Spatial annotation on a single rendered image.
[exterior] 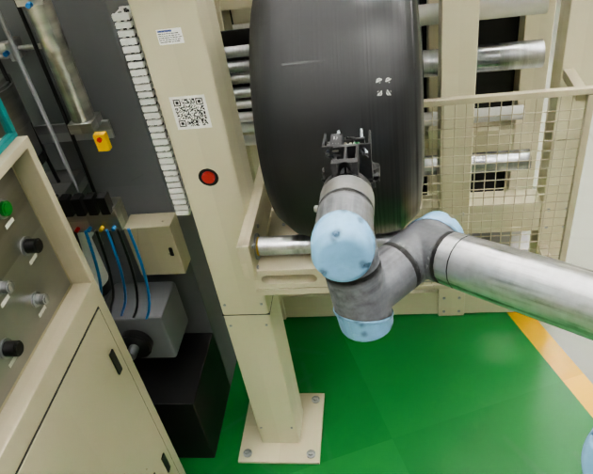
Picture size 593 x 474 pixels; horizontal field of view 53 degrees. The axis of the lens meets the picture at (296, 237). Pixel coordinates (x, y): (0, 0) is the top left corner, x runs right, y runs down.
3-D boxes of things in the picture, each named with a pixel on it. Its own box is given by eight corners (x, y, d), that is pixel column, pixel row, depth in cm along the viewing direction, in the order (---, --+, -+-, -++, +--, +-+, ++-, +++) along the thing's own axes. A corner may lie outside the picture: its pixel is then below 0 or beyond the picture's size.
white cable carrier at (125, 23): (176, 215, 142) (110, 14, 113) (181, 203, 146) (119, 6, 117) (194, 214, 142) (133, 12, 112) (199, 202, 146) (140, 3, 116)
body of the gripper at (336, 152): (373, 128, 90) (372, 162, 80) (376, 179, 94) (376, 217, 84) (322, 132, 91) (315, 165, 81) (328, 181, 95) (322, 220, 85)
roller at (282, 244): (257, 240, 140) (257, 258, 139) (252, 234, 136) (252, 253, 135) (408, 232, 135) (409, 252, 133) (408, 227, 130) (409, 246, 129)
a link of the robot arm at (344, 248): (317, 294, 73) (300, 236, 69) (324, 245, 82) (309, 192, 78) (381, 285, 71) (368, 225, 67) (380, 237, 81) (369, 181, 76)
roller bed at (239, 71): (228, 150, 174) (204, 52, 156) (236, 126, 186) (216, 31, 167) (295, 146, 171) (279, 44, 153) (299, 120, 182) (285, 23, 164)
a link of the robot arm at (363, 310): (424, 308, 83) (411, 243, 77) (368, 355, 78) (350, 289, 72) (382, 291, 89) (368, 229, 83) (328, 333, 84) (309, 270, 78)
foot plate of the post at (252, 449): (238, 463, 195) (236, 459, 194) (250, 394, 216) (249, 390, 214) (319, 464, 191) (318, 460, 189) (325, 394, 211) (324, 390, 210)
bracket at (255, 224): (244, 279, 136) (235, 246, 130) (267, 182, 167) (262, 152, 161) (258, 279, 136) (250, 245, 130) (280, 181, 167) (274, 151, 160)
